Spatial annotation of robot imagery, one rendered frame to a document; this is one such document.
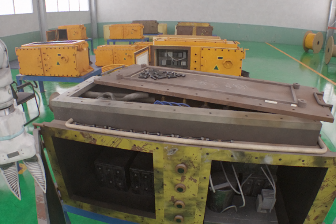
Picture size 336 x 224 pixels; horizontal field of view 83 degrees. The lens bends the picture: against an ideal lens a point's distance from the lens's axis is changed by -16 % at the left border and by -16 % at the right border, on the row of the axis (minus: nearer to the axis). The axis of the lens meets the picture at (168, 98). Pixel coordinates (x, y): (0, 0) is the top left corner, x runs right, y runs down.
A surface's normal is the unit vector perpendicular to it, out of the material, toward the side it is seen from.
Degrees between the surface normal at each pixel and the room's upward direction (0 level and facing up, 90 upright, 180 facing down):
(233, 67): 90
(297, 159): 90
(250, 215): 0
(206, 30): 90
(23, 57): 90
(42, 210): 0
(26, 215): 0
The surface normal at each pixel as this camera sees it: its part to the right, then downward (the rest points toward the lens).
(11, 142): 0.62, 0.30
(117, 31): -0.18, 0.36
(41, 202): 0.00, -0.93
